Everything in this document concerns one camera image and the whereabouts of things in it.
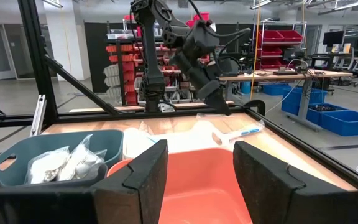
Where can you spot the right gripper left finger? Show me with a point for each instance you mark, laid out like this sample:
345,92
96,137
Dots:
135,193

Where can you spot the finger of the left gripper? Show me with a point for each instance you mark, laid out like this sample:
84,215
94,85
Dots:
224,104
214,102

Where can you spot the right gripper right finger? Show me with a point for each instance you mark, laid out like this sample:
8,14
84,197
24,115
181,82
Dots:
266,193

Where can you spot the blue toothbrush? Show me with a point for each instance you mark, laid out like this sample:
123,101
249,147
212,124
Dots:
244,132

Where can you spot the clear bag of white cotton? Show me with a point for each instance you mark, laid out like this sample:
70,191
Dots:
47,165
79,158

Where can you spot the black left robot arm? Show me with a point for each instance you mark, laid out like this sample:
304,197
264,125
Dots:
151,62

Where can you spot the translucent grey plastic bin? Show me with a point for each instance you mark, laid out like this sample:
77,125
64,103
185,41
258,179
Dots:
101,172

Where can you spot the blue plastic storage bin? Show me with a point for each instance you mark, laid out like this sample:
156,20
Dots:
350,123
273,89
325,110
294,99

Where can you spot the orange plastic bin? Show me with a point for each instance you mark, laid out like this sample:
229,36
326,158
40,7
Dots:
200,186

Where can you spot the shelf rack with red bins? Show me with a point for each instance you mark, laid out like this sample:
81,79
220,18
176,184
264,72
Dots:
126,59

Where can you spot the wooden workbench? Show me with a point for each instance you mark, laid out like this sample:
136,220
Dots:
291,75

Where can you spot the metal rack with red trays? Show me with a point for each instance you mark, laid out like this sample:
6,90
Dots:
278,37

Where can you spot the teal plastic bin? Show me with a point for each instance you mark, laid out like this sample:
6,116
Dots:
26,146

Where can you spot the black computer monitor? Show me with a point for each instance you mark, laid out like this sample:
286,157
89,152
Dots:
333,38

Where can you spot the silver aluminium bracket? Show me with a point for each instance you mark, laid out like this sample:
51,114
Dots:
39,115

